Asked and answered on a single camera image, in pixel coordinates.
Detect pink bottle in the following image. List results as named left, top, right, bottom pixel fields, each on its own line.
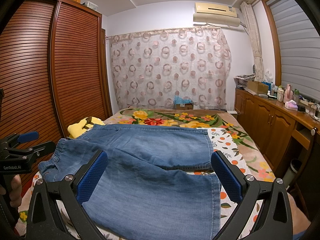
left=283, top=83, right=293, bottom=103

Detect blue denim jeans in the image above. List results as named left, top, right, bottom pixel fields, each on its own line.
left=39, top=125, right=221, bottom=239

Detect circle pattern sheer curtain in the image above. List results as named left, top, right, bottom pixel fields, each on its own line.
left=110, top=27, right=232, bottom=109

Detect person left hand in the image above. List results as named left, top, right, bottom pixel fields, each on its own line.
left=9, top=175, right=22, bottom=207

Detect yellow Pikachu plush toy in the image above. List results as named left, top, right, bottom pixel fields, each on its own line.
left=67, top=116, right=104, bottom=139

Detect grey window roller blind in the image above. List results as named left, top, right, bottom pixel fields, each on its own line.
left=266, top=0, right=320, bottom=101

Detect brown louvered wooden wardrobe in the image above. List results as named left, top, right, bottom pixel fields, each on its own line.
left=1, top=0, right=112, bottom=143

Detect wall air conditioner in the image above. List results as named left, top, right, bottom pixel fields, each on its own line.
left=193, top=2, right=241, bottom=27

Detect open cardboard box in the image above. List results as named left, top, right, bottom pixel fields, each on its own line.
left=247, top=81, right=269, bottom=94

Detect long wooden sideboard cabinet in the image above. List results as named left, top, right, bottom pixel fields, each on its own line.
left=234, top=89, right=319, bottom=177

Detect stack of newspapers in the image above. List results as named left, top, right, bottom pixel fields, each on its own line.
left=234, top=74, right=255, bottom=89

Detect orange print white blanket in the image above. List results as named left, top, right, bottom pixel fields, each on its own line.
left=15, top=128, right=274, bottom=239

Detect pink tissue pack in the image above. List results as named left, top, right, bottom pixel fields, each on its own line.
left=284, top=100, right=298, bottom=111

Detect beige tied window curtain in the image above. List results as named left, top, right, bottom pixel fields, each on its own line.
left=240, top=2, right=264, bottom=81

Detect floral brown bed blanket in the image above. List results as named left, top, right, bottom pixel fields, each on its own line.
left=104, top=108, right=275, bottom=182

